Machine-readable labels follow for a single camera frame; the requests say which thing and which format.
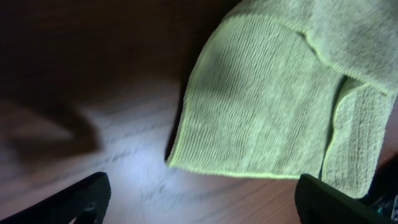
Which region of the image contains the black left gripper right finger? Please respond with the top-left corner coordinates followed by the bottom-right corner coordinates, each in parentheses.
top-left (294, 174), bottom-right (395, 224)

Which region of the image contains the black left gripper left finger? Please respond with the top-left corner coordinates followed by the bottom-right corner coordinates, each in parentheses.
top-left (1, 172), bottom-right (111, 224)

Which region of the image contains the light green microfiber cloth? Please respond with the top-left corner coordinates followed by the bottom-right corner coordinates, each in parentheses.
top-left (167, 0), bottom-right (397, 198)

